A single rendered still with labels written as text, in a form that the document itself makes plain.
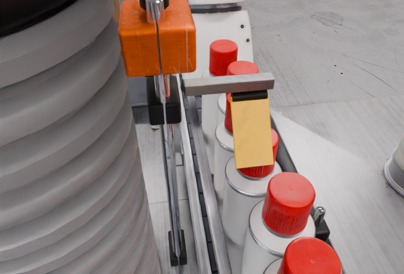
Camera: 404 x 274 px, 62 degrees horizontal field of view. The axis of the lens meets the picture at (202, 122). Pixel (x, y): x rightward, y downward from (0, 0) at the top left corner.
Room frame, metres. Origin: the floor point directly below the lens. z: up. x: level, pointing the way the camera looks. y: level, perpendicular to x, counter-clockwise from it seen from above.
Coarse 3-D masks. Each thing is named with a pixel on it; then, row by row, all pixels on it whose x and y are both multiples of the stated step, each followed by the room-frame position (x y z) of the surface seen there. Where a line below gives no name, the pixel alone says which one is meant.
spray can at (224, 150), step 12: (228, 96) 0.25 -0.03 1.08; (228, 108) 0.24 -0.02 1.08; (228, 120) 0.24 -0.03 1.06; (216, 132) 0.25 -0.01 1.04; (228, 132) 0.24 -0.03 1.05; (216, 144) 0.24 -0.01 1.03; (228, 144) 0.23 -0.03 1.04; (216, 156) 0.24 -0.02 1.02; (228, 156) 0.23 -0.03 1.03; (216, 168) 0.24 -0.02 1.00; (216, 180) 0.24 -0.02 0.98; (216, 192) 0.24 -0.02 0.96
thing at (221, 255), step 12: (192, 96) 0.42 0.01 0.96; (192, 108) 0.39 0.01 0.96; (192, 120) 0.36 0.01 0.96; (192, 132) 0.35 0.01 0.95; (204, 144) 0.31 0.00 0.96; (204, 156) 0.29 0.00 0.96; (204, 168) 0.27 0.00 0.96; (204, 180) 0.25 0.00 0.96; (204, 192) 0.24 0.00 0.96; (216, 204) 0.22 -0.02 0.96; (216, 216) 0.21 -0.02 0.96; (216, 228) 0.19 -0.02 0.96; (216, 240) 0.18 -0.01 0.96; (216, 252) 0.17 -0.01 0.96; (216, 264) 0.16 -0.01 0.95; (228, 264) 0.15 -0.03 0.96
